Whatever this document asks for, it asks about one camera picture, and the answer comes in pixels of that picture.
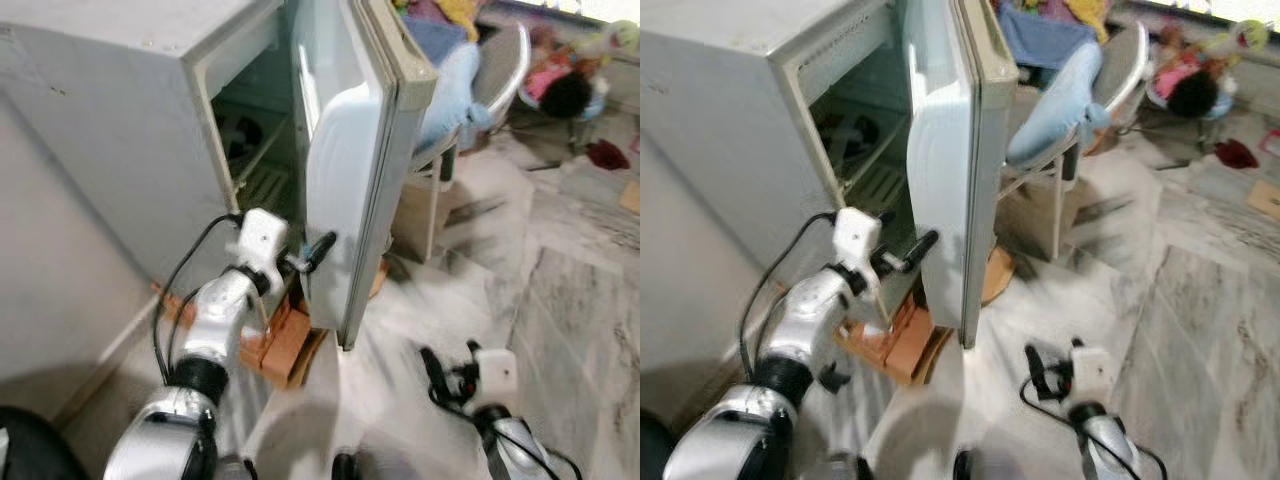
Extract grey fridge cabinet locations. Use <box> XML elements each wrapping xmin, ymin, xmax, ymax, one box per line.
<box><xmin>0</xmin><ymin>0</ymin><xmax>311</xmax><ymax>296</ymax></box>
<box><xmin>640</xmin><ymin>0</ymin><xmax>916</xmax><ymax>301</ymax></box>

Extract white folding chair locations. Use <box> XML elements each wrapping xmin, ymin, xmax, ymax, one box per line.
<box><xmin>408</xmin><ymin>20</ymin><xmax>533</xmax><ymax>264</ymax></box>
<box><xmin>1000</xmin><ymin>20</ymin><xmax>1151</xmax><ymax>261</ymax></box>

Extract white wire fridge shelf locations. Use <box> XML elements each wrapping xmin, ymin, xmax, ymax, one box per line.
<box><xmin>835</xmin><ymin>110</ymin><xmax>911</xmax><ymax>216</ymax></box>
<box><xmin>235</xmin><ymin>120</ymin><xmax>301</xmax><ymax>216</ymax></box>

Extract grey fridge door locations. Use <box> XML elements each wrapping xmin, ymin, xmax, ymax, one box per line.
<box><xmin>900</xmin><ymin>0</ymin><xmax>1019</xmax><ymax>349</ymax></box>
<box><xmin>290</xmin><ymin>0</ymin><xmax>438</xmax><ymax>351</ymax></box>

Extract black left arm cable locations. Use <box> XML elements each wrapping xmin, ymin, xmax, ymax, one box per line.
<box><xmin>152</xmin><ymin>212</ymin><xmax>246</xmax><ymax>386</ymax></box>
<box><xmin>738</xmin><ymin>210</ymin><xmax>839</xmax><ymax>381</ymax></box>

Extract red brick stack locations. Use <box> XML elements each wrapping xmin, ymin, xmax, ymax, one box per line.
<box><xmin>835</xmin><ymin>295</ymin><xmax>951</xmax><ymax>386</ymax></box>
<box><xmin>155</xmin><ymin>283</ymin><xmax>331</xmax><ymax>391</ymax></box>

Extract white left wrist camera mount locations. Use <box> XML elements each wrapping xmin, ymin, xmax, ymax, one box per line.
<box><xmin>833</xmin><ymin>207</ymin><xmax>883</xmax><ymax>276</ymax></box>
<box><xmin>225</xmin><ymin>208</ymin><xmax>289</xmax><ymax>273</ymax></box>

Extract black bowl with tape cross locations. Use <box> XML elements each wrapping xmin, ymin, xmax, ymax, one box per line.
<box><xmin>215</xmin><ymin>115</ymin><xmax>266</xmax><ymax>161</ymax></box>
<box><xmin>815</xmin><ymin>100</ymin><xmax>881</xmax><ymax>161</ymax></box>

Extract yellow cloth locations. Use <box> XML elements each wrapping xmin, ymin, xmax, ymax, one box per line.
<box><xmin>440</xmin><ymin>0</ymin><xmax>481</xmax><ymax>41</ymax></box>
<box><xmin>1060</xmin><ymin>0</ymin><xmax>1111</xmax><ymax>41</ymax></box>

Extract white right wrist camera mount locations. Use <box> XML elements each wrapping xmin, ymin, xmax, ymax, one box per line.
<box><xmin>1070</xmin><ymin>347</ymin><xmax>1113</xmax><ymax>403</ymax></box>
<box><xmin>470</xmin><ymin>348</ymin><xmax>518</xmax><ymax>406</ymax></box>

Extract dark blue cloth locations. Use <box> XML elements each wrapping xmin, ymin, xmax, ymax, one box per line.
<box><xmin>998</xmin><ymin>5</ymin><xmax>1081</xmax><ymax>71</ymax></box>
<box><xmin>405</xmin><ymin>15</ymin><xmax>471</xmax><ymax>63</ymax></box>

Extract tall brown cardboard box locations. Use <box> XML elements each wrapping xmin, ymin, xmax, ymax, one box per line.
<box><xmin>995</xmin><ymin>170</ymin><xmax>1061</xmax><ymax>246</ymax></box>
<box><xmin>390</xmin><ymin>175</ymin><xmax>441</xmax><ymax>263</ymax></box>

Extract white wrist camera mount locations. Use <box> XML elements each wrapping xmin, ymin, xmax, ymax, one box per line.
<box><xmin>833</xmin><ymin>207</ymin><xmax>883</xmax><ymax>276</ymax></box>
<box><xmin>470</xmin><ymin>348</ymin><xmax>518</xmax><ymax>406</ymax></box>
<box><xmin>1070</xmin><ymin>347</ymin><xmax>1113</xmax><ymax>403</ymax></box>
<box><xmin>225</xmin><ymin>208</ymin><xmax>289</xmax><ymax>273</ymax></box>

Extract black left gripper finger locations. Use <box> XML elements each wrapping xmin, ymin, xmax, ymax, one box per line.
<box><xmin>302</xmin><ymin>233</ymin><xmax>338</xmax><ymax>271</ymax></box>
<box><xmin>902</xmin><ymin>231</ymin><xmax>940</xmax><ymax>273</ymax></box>

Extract dark red cloth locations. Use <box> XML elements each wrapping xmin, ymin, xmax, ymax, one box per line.
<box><xmin>1215</xmin><ymin>138</ymin><xmax>1261</xmax><ymax>171</ymax></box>
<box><xmin>585</xmin><ymin>140</ymin><xmax>631</xmax><ymax>171</ymax></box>

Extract light blue cloth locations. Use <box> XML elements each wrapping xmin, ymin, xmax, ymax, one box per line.
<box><xmin>415</xmin><ymin>42</ymin><xmax>493</xmax><ymax>153</ymax></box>
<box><xmin>1005</xmin><ymin>42</ymin><xmax>1109</xmax><ymax>169</ymax></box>

